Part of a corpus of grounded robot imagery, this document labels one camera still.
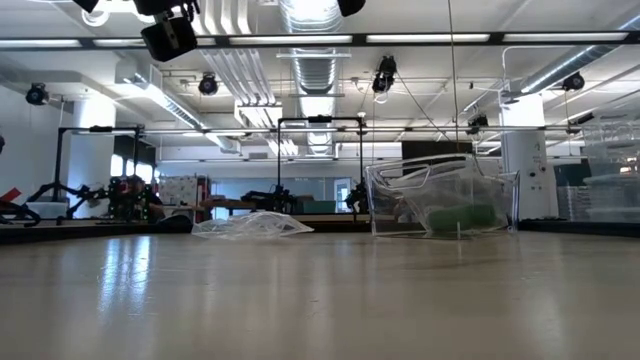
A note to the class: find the clear plastic bin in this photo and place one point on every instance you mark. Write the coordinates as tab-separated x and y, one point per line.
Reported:
400	220

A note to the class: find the green woven bandage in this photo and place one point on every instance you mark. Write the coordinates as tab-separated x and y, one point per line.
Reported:
462	217

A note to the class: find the black background robot arm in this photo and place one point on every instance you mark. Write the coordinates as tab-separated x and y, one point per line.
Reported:
265	197
357	197
55	189

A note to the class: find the white patterned box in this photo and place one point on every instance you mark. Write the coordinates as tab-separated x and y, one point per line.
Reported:
177	190

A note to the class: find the person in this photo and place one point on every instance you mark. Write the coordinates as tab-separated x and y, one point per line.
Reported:
145	200

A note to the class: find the black monitor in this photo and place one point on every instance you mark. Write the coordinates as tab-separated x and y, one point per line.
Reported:
435	149

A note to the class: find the teal storage box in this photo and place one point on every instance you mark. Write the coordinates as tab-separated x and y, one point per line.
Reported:
317	206

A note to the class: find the red machine part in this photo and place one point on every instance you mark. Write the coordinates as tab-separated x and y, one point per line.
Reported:
10	195

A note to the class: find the stacked clear plastic containers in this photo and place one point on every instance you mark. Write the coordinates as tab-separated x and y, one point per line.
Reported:
610	165

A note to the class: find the black background rig frame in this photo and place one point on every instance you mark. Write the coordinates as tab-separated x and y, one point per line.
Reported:
60	150
278	150

